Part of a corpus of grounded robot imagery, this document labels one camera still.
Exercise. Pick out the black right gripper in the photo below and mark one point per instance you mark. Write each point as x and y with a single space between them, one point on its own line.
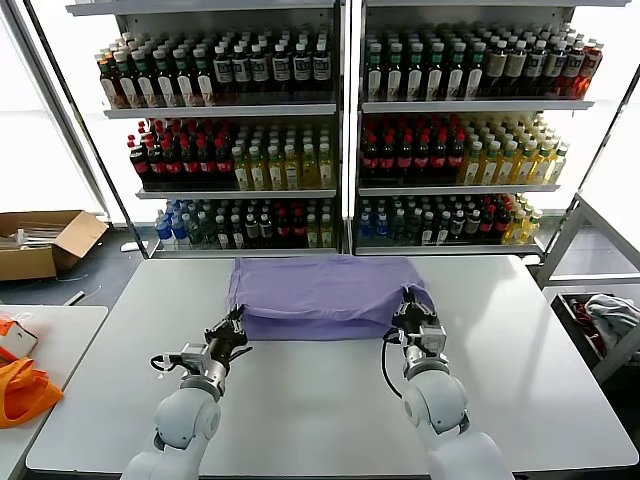
407 327

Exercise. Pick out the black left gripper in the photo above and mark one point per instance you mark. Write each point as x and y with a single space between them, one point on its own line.
227 344

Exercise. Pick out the purple t-shirt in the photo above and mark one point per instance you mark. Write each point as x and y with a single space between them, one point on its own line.
320 295

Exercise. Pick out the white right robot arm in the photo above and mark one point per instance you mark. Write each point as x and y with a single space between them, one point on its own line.
435 400

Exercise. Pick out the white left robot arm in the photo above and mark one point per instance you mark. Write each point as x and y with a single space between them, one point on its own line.
185 420

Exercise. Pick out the green tinted bottle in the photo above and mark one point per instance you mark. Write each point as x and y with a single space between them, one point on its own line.
193 231
397 226
412 226
207 232

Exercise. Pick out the blue label water bottle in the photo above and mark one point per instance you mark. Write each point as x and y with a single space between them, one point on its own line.
365 226
162 234
381 226
178 232

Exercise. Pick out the dark bottle grey label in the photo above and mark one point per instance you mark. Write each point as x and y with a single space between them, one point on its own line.
265 230
471 224
251 231
456 225

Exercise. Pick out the cola bottle red cap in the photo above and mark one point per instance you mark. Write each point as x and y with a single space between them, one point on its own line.
370 159
207 164
501 222
190 165
455 159
439 159
486 222
298 229
404 159
421 159
283 229
387 159
138 165
172 165
224 164
155 165

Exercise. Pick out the yellow juice bottle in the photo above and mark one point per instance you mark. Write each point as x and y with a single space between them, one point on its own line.
514 230
523 170
326 174
257 175
292 174
312 234
488 170
530 227
471 170
309 174
326 234
506 170
556 167
540 170
274 175
241 175

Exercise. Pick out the small white floor object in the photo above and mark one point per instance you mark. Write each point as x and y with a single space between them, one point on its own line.
131 247

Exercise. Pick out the grey floor strip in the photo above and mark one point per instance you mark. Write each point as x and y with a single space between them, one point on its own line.
75 298

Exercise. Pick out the white side table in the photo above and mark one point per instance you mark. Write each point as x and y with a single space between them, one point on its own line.
70 340

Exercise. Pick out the dark grey storage bin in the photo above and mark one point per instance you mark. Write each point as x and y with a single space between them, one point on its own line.
575 332

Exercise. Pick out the red garment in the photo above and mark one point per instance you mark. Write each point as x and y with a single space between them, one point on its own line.
582 312

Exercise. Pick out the grey white garment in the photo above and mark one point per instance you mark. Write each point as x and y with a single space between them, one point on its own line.
610 315

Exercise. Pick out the white orange carton box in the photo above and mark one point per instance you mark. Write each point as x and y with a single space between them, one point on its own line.
20 340

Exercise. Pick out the grey metal shelf unit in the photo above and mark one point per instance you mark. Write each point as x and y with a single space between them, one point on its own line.
475 106
220 111

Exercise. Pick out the open cardboard box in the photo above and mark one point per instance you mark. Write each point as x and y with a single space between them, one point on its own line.
25 265

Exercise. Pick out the orange cloth bag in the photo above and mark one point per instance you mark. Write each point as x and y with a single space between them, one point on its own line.
25 395

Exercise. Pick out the green cap white label bottle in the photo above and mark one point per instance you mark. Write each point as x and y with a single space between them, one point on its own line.
414 82
204 90
394 82
126 92
165 91
435 82
146 91
373 82
184 91
476 82
456 82

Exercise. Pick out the dark bottle black white label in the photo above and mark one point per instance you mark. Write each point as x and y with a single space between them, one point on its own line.
259 70
241 71
301 69
321 69
223 71
281 70

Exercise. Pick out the amber tea bottle white label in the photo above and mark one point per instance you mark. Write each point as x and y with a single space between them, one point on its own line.
108 92

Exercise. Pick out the red drink bottle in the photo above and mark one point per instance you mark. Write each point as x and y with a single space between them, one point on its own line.
590 62
571 65

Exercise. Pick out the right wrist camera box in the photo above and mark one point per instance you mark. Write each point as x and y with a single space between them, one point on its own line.
432 337

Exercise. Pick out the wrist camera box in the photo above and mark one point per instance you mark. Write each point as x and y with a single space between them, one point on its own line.
194 356
432 337

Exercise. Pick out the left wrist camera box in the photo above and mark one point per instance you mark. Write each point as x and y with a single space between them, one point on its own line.
194 356

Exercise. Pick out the dark metal frame post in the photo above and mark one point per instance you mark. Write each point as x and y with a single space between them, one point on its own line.
85 130
597 150

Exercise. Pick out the wide grey frame pillar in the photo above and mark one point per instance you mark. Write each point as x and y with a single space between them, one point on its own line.
52 100

